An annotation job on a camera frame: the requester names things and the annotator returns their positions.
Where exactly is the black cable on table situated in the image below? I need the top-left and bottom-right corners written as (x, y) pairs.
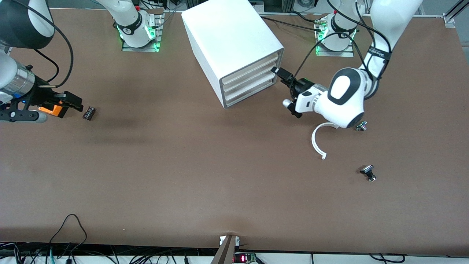
top-left (258, 15), bottom-right (323, 33)

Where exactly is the orange box with hole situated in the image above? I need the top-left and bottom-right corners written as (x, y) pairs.
top-left (38, 104), bottom-right (69, 118)

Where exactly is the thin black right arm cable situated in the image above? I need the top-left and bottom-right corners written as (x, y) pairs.
top-left (34, 48), bottom-right (60, 85)

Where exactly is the black looped cable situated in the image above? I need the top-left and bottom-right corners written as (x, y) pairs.
top-left (49, 214), bottom-right (88, 254)

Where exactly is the brown metal post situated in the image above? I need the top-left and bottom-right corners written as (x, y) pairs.
top-left (211, 235), bottom-right (241, 264)

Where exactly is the white half-ring bracket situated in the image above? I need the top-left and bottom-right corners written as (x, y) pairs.
top-left (311, 123), bottom-right (339, 160)

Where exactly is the white drawer cabinet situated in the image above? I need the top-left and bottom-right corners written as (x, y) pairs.
top-left (181, 0), bottom-right (285, 109)

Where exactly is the aluminium frame profile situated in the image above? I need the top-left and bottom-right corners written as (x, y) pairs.
top-left (443, 0), bottom-right (469, 29)

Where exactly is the white plastic drawer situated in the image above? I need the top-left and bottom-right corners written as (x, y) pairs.
top-left (222, 63), bottom-right (279, 96)
top-left (221, 52), bottom-right (282, 87)
top-left (224, 73), bottom-right (276, 107)

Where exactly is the black box red display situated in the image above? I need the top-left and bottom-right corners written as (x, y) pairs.
top-left (234, 252), bottom-right (258, 264)

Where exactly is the black switch with white face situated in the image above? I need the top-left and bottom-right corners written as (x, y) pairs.
top-left (359, 165), bottom-right (377, 183)

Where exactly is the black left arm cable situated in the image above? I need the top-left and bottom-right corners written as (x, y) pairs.
top-left (291, 0), bottom-right (393, 96)

